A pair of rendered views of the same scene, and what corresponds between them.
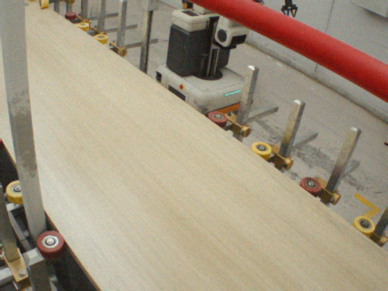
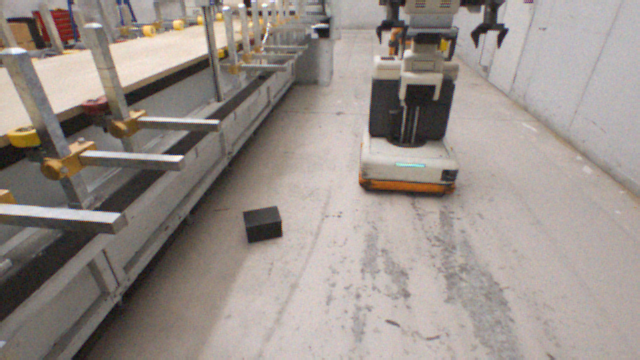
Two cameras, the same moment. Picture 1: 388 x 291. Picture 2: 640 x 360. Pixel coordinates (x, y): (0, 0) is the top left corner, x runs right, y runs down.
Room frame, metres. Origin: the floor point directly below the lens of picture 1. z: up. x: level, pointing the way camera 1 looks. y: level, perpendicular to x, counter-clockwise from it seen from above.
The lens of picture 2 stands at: (1.42, -1.36, 1.22)
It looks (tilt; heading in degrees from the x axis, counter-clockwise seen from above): 30 degrees down; 53
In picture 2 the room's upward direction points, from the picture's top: straight up
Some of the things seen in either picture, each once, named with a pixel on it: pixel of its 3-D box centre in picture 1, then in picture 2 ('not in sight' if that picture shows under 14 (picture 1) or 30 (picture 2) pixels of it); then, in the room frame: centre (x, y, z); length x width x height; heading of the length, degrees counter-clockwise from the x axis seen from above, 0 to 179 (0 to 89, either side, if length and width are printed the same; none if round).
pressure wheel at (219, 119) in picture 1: (215, 127); (100, 116); (1.46, -0.08, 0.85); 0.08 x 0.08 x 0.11
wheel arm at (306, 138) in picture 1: (287, 148); (105, 159); (1.43, -0.40, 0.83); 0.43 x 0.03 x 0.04; 136
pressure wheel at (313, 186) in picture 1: (306, 194); not in sight; (1.11, -0.44, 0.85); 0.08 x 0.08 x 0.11
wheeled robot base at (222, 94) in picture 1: (204, 85); (403, 155); (3.21, -0.01, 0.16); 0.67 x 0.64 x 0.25; 45
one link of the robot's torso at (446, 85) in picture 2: (232, 37); (427, 90); (3.14, -0.17, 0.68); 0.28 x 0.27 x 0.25; 135
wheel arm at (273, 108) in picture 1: (246, 118); (156, 123); (1.60, -0.22, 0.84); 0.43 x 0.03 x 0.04; 136
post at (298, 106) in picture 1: (284, 151); (57, 150); (1.34, -0.36, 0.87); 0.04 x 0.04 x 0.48; 46
